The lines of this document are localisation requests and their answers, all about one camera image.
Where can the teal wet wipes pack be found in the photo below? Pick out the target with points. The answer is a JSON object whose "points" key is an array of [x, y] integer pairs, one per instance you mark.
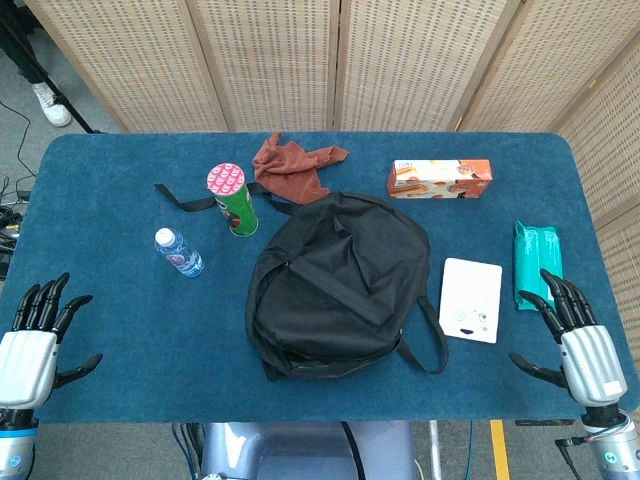
{"points": [[535, 255]]}

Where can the black fabric backpack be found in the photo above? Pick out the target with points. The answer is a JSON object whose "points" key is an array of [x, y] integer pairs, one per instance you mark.
{"points": [[335, 285]]}

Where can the black tripod leg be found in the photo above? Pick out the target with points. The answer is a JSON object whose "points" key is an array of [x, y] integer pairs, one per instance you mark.
{"points": [[65, 102]]}

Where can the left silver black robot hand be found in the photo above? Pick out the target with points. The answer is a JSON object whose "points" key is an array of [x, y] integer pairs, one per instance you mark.
{"points": [[27, 365]]}

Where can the brown crumpled cloth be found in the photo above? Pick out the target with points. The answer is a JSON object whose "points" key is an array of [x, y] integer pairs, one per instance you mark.
{"points": [[290, 175]]}

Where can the small clear water bottle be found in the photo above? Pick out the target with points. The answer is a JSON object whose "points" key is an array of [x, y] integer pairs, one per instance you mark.
{"points": [[180, 255]]}

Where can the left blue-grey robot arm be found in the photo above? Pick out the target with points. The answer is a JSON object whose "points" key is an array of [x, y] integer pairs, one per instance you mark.
{"points": [[15, 450]]}

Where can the blue-grey robot torso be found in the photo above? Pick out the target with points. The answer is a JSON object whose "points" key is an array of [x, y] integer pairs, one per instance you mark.
{"points": [[300, 450]]}

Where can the black trouser leg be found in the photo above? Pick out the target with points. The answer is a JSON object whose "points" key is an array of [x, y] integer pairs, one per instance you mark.
{"points": [[20, 45]]}

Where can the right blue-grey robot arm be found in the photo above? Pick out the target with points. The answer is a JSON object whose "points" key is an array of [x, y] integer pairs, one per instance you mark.
{"points": [[617, 450]]}

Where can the white flat card package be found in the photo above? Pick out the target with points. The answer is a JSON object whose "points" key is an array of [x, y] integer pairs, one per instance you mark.
{"points": [[470, 300]]}

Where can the green Pringles chips can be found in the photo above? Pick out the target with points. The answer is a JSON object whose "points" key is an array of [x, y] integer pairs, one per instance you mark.
{"points": [[237, 210]]}

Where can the orange snack box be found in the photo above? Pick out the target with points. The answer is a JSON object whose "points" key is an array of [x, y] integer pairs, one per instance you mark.
{"points": [[440, 180]]}

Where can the white sneaker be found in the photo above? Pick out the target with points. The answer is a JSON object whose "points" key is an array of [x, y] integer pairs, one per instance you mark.
{"points": [[50, 105]]}

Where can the blue carpet table cover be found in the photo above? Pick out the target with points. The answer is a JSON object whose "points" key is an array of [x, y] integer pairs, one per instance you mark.
{"points": [[150, 325]]}

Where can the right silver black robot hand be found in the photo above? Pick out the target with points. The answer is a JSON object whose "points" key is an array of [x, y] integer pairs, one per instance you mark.
{"points": [[592, 360]]}

